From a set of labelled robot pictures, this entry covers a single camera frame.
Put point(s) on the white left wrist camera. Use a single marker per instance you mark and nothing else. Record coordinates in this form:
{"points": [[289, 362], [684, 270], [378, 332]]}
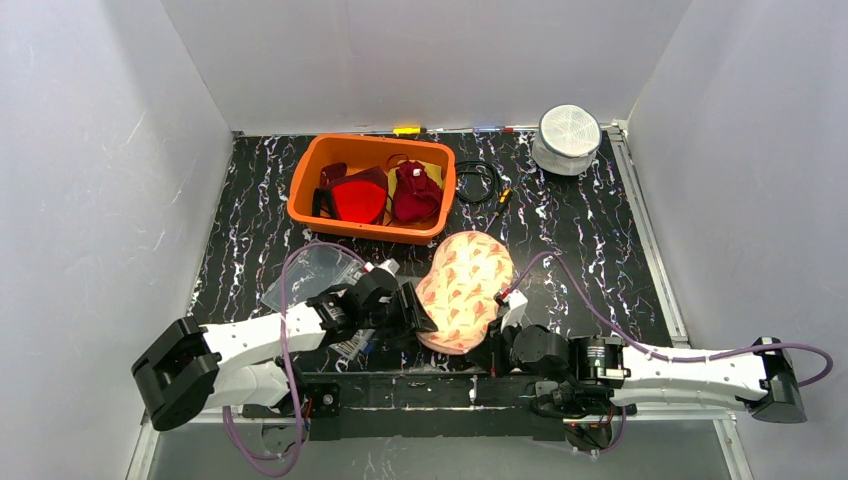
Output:
{"points": [[389, 266]]}

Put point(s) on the orange black screwdriver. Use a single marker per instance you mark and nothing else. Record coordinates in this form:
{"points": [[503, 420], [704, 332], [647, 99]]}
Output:
{"points": [[502, 206]]}

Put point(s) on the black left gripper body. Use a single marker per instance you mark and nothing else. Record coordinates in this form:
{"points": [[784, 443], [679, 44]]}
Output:
{"points": [[409, 309]]}

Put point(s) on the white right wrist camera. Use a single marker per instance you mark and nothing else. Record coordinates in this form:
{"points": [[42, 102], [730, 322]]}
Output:
{"points": [[511, 308]]}

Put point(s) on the peach print mesh laundry bag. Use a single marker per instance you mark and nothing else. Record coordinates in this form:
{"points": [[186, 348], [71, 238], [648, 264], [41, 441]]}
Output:
{"points": [[458, 293]]}

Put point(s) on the dark red bra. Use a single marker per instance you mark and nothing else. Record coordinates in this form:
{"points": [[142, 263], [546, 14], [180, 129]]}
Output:
{"points": [[417, 197]]}

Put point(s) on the clear plastic screw organizer box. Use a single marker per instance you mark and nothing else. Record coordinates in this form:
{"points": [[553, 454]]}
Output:
{"points": [[311, 272]]}

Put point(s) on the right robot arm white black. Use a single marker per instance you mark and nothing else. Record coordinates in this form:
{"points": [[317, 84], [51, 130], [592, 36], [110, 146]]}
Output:
{"points": [[596, 375]]}

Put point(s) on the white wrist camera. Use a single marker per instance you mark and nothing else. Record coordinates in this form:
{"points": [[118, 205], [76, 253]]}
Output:
{"points": [[511, 308], [389, 266]]}

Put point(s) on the orange plastic basin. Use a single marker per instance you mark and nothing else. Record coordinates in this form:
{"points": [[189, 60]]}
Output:
{"points": [[360, 153]]}

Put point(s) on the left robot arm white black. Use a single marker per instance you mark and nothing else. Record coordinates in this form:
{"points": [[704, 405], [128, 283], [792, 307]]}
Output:
{"points": [[191, 368]]}

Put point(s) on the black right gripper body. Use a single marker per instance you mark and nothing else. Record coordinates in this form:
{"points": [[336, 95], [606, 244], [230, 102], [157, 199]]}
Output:
{"points": [[499, 340]]}

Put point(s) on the bright red bra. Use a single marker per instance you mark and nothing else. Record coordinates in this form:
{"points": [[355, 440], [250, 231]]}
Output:
{"points": [[360, 197]]}

